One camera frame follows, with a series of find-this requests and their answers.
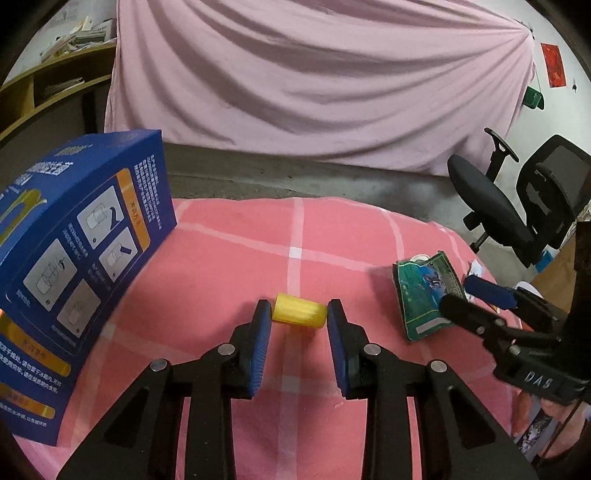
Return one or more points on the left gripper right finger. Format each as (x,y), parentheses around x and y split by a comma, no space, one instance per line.
(458,437)

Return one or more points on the green hanging dustpan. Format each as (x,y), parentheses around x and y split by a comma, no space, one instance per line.
(533,99)

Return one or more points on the red diamond wall poster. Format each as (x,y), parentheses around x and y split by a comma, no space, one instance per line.
(554,65)

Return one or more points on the wooden cabinet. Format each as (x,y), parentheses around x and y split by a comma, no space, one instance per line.
(565,283)

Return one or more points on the stack of books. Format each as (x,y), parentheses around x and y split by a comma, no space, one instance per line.
(86,34)

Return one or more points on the yellow plastic cap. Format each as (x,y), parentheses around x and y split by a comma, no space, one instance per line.
(298,312)

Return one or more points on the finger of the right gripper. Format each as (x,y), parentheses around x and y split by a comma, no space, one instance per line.
(476,320)
(491,293)

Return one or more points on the person's right hand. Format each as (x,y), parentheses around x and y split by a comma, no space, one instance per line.
(572,421)

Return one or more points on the blue cardboard box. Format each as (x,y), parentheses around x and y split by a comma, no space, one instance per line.
(76,229)

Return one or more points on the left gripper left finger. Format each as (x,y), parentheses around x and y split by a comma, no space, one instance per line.
(137,438)

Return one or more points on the wooden wall shelf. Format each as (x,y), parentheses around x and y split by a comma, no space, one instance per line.
(29,96)

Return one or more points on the pink hanging sheet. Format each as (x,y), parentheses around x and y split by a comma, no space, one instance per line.
(394,85)

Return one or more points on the black office chair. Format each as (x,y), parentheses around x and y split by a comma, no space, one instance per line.
(553,187)

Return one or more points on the green foil wrapper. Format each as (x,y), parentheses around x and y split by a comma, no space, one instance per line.
(421,283)

